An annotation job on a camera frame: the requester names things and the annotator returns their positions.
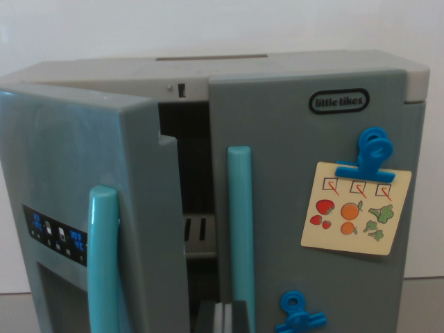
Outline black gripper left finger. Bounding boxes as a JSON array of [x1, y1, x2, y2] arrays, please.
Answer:
[[197, 300, 218, 333]]

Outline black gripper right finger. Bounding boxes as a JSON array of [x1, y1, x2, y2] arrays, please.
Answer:
[[231, 300, 251, 333]]

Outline grey slotted fridge shelf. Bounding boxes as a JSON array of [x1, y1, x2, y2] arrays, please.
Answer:
[[182, 212, 218, 259]]

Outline grey fridge door with logo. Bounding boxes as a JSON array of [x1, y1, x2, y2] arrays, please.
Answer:
[[207, 68, 427, 333]]

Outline grey toy fridge cabinet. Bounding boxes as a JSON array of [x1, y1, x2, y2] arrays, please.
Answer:
[[0, 48, 431, 333]]

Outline blue plastic clip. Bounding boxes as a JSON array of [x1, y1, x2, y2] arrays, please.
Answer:
[[275, 290, 327, 333], [334, 127, 397, 184]]

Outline cream shopping list note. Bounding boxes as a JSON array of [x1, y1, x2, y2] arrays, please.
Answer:
[[300, 161, 413, 257]]

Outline black display panel sticker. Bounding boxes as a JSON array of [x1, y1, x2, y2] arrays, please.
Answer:
[[22, 204, 89, 268]]

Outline teal handle of logo door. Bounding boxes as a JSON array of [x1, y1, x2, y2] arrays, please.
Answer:
[[226, 145, 256, 333]]

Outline teal handle of dispenser door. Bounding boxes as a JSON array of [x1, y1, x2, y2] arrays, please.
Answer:
[[87, 185, 131, 333]]

